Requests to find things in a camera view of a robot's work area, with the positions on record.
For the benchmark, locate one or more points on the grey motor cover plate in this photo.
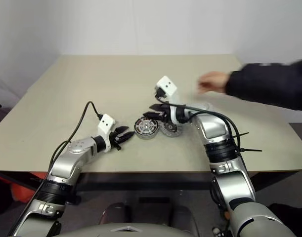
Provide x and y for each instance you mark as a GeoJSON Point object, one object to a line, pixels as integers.
{"type": "Point", "coordinates": [174, 133]}

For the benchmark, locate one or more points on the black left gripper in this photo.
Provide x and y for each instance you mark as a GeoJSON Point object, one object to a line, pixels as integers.
{"type": "Point", "coordinates": [114, 140]}

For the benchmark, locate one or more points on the black zip tie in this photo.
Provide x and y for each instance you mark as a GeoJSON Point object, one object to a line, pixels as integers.
{"type": "Point", "coordinates": [243, 135]}
{"type": "Point", "coordinates": [252, 149]}

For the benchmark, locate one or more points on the round silver metal disc part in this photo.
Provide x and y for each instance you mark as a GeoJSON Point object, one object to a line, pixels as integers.
{"type": "Point", "coordinates": [145, 137]}

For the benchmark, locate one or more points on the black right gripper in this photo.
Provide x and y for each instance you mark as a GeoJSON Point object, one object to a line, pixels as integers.
{"type": "Point", "coordinates": [167, 113]}

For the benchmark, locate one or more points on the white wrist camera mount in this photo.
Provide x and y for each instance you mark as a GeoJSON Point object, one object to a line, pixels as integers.
{"type": "Point", "coordinates": [106, 122]}
{"type": "Point", "coordinates": [168, 85]}

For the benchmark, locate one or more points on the grey robot torso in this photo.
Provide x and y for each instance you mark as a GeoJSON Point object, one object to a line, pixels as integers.
{"type": "Point", "coordinates": [145, 230]}

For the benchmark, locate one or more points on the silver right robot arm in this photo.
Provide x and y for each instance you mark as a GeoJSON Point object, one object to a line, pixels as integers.
{"type": "Point", "coordinates": [212, 130]}

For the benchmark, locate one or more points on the dark rounded shape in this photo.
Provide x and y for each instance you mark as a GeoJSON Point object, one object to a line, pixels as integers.
{"type": "Point", "coordinates": [116, 213]}
{"type": "Point", "coordinates": [183, 213]}

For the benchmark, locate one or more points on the orange fabric object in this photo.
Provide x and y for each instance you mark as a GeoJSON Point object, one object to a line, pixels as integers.
{"type": "Point", "coordinates": [22, 192]}

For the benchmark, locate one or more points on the silver motor rotor disc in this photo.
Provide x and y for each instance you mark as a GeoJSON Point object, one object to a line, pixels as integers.
{"type": "Point", "coordinates": [145, 126]}

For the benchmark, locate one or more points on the person's bare hand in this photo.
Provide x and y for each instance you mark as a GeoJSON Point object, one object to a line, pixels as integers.
{"type": "Point", "coordinates": [215, 80]}

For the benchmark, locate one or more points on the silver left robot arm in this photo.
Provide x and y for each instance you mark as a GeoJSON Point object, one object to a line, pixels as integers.
{"type": "Point", "coordinates": [64, 160]}

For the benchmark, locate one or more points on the black table frame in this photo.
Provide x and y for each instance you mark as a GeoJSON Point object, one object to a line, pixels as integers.
{"type": "Point", "coordinates": [141, 182]}

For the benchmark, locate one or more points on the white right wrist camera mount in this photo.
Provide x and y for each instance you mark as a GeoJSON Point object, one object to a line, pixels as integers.
{"type": "Point", "coordinates": [168, 85]}

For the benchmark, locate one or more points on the dark sleeved forearm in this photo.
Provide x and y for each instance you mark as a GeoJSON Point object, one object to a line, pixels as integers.
{"type": "Point", "coordinates": [269, 84]}

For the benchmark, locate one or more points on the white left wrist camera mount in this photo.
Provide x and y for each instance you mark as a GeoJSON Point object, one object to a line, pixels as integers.
{"type": "Point", "coordinates": [106, 122]}

